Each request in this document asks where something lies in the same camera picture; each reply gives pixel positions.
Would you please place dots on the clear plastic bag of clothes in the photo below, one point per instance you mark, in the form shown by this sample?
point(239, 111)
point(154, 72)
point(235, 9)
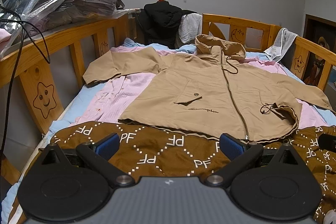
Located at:
point(49, 14)

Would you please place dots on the pink floral quilt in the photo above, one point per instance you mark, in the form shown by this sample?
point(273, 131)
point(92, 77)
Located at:
point(123, 92)

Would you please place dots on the grey mesh towel with label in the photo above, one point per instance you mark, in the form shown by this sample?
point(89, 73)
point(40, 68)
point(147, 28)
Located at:
point(281, 45)

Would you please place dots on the tan hooded zip jacket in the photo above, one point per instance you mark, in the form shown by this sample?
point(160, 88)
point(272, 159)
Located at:
point(210, 92)

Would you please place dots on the light blue bed sheet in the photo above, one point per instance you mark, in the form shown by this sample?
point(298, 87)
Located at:
point(312, 115)

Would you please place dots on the brown PF patterned blanket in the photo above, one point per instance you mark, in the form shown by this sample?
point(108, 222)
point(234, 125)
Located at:
point(150, 151)

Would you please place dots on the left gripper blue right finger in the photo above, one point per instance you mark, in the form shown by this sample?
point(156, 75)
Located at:
point(231, 147)

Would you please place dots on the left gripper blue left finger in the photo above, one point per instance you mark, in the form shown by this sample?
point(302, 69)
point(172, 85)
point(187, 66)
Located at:
point(107, 146)

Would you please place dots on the black garment on rail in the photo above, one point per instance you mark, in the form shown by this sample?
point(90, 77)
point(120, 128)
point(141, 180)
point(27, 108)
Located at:
point(159, 23)

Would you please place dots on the grey white striped cloth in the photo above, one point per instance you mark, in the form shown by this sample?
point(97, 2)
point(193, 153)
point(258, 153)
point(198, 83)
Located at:
point(190, 27)

